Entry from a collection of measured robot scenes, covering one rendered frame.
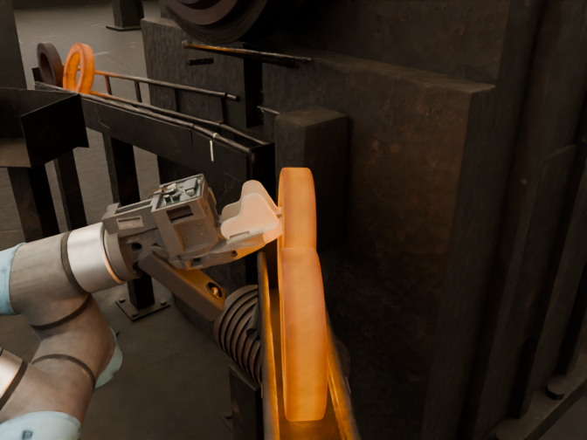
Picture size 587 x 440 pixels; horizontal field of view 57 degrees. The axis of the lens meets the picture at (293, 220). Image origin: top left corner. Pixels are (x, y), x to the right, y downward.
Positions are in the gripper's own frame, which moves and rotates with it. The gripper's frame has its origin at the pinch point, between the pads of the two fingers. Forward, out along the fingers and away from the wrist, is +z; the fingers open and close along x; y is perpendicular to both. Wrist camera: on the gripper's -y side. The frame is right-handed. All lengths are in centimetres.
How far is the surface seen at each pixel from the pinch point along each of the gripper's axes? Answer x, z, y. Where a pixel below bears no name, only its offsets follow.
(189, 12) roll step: 46, -9, 21
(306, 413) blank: -22.6, -2.4, -6.0
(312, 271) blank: -17.0, 1.2, 3.7
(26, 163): 61, -56, -1
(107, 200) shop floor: 174, -87, -55
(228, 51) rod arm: 34.3, -3.9, 14.5
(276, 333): -4.3, -5.6, -11.6
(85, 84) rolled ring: 115, -55, 4
